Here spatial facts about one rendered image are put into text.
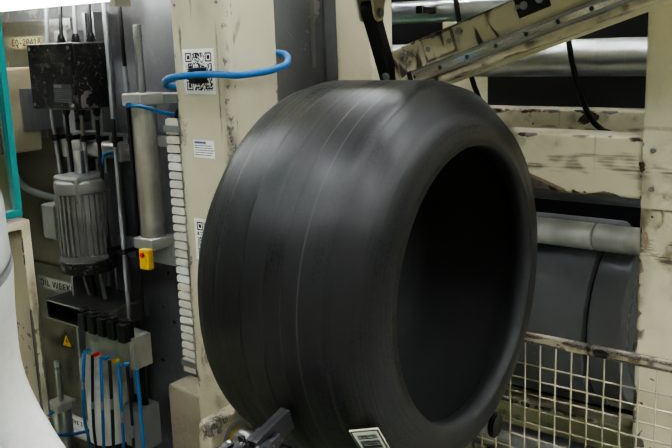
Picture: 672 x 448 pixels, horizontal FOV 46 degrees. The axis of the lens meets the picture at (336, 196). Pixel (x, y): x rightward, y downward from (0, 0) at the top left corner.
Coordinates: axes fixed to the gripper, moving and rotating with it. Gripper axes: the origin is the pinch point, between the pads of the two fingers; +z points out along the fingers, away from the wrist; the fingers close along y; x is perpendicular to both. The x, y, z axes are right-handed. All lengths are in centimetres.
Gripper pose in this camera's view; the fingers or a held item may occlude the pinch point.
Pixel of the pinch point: (271, 433)
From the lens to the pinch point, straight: 108.4
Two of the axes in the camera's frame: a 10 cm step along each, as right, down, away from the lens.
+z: 5.7, -4.1, 7.1
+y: -8.0, -0.8, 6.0
